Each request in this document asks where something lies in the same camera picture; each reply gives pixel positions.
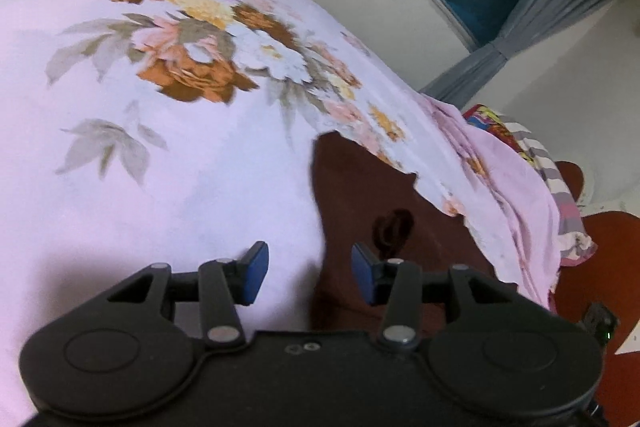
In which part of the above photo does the dark maroon long-sleeve shirt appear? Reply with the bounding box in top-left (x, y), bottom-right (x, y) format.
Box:
top-left (309, 132), bottom-right (496, 334)

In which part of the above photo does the pink blanket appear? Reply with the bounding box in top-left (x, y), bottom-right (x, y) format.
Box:
top-left (420, 95), bottom-right (561, 311)

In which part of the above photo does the striped pillow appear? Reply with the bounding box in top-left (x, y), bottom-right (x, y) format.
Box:
top-left (502, 116), bottom-right (597, 267)

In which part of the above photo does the colourful red pillow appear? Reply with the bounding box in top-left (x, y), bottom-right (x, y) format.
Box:
top-left (463, 104), bottom-right (534, 166)

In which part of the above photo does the floral pink bed sheet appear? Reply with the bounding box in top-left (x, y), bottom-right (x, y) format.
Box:
top-left (0, 0), bottom-right (547, 427)

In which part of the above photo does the red wooden headboard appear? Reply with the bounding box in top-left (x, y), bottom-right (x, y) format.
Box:
top-left (555, 186), bottom-right (639, 426)

